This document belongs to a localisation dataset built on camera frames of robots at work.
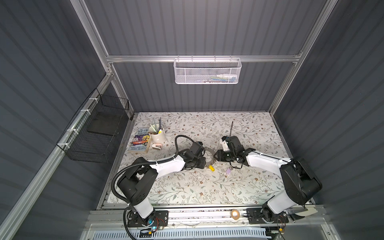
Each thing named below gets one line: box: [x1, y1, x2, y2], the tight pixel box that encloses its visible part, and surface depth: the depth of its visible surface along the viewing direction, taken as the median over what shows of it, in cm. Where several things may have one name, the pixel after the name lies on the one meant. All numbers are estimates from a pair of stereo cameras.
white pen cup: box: [148, 124, 166, 144], surface depth 101 cm
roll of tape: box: [230, 209, 240, 220], surface depth 76 cm
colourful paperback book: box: [128, 127, 152, 153], surface depth 101 cm
